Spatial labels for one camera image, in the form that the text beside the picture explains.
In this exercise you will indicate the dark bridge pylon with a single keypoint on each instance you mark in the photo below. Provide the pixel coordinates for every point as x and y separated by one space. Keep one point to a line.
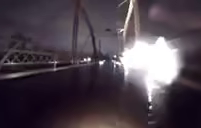
75 33

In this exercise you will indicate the vehicle with bright headlights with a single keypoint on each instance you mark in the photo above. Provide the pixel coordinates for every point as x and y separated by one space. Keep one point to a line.
153 63

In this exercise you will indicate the pale bridge pylon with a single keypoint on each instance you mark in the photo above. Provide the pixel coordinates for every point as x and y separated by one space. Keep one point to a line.
129 20

